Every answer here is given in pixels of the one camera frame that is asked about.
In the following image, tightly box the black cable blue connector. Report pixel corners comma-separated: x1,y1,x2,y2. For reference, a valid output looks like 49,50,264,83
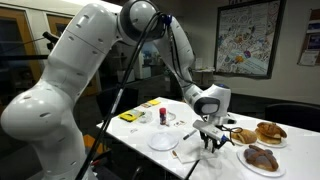
162,13,204,89

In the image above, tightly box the black camera pole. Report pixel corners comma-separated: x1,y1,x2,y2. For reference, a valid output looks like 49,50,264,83
0,31,60,63

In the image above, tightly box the small glass bowl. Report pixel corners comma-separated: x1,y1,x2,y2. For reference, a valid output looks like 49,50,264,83
165,111,177,123

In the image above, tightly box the brown stacked bread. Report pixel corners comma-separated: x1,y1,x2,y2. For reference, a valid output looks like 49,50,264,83
254,121,288,145

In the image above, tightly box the wall bulletin board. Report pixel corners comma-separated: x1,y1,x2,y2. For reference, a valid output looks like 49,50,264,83
297,7,320,67

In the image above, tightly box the green marker box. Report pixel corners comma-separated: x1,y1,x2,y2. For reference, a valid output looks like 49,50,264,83
118,107,146,123

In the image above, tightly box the white marker pen black cap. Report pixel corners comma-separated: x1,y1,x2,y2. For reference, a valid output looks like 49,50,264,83
182,128,199,141

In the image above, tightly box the yellow marker box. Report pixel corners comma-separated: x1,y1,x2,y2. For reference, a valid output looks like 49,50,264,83
139,98,162,109

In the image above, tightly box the black office chair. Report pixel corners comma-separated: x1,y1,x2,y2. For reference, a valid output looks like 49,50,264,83
264,102,320,133

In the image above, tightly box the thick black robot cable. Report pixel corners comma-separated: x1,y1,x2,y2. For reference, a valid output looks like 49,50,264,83
74,11,168,180

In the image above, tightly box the large cut glass bowl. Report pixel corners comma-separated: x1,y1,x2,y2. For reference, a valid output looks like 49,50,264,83
137,109,154,125

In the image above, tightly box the light brown bread roll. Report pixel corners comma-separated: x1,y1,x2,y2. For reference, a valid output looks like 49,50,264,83
231,128,259,145

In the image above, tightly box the framed illustrated wall poster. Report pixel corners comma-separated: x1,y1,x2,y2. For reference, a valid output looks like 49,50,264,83
213,0,288,80

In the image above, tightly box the dark chocolate bread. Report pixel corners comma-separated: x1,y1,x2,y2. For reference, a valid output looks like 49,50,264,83
243,144,280,173

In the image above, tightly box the red capped small bottle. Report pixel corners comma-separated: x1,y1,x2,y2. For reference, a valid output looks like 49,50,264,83
158,106,168,126

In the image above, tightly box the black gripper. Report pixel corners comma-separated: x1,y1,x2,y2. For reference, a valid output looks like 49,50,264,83
199,130,229,154

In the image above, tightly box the white plate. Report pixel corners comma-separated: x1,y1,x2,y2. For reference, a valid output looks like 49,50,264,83
236,145,287,179
255,134,289,150
231,136,258,147

